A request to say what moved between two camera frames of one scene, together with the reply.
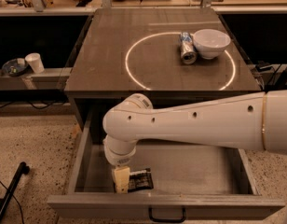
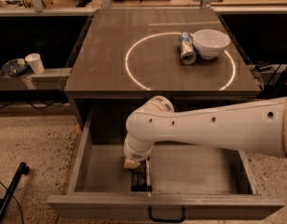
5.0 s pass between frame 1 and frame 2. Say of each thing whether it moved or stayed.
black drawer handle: stayed
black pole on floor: stayed
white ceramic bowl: stayed
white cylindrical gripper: moved
